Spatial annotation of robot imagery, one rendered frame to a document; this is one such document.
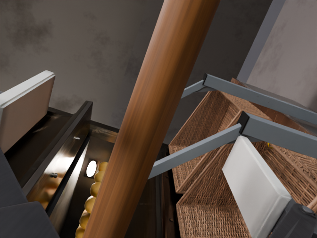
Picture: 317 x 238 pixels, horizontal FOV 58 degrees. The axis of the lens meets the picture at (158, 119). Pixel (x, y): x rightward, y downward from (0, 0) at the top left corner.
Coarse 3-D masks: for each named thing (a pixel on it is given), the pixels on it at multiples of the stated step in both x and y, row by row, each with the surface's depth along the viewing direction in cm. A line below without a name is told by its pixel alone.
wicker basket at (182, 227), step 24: (264, 144) 118; (216, 168) 121; (288, 168) 101; (312, 168) 80; (192, 192) 124; (216, 192) 124; (312, 192) 87; (192, 216) 119; (216, 216) 120; (240, 216) 121
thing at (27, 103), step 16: (32, 80) 16; (48, 80) 17; (0, 96) 12; (16, 96) 13; (32, 96) 15; (48, 96) 18; (0, 112) 12; (16, 112) 14; (32, 112) 16; (0, 128) 12; (16, 128) 14; (0, 144) 13
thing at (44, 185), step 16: (80, 112) 152; (80, 128) 147; (64, 144) 117; (80, 144) 156; (48, 160) 101; (64, 160) 122; (32, 176) 90; (48, 176) 101; (32, 192) 86; (48, 192) 105
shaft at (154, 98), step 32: (192, 0) 15; (160, 32) 16; (192, 32) 16; (160, 64) 16; (192, 64) 17; (160, 96) 17; (128, 128) 18; (160, 128) 18; (128, 160) 18; (128, 192) 19; (96, 224) 20; (128, 224) 21
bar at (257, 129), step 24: (240, 96) 108; (264, 96) 109; (240, 120) 63; (264, 120) 62; (312, 120) 112; (192, 144) 65; (216, 144) 63; (288, 144) 62; (312, 144) 62; (168, 168) 65
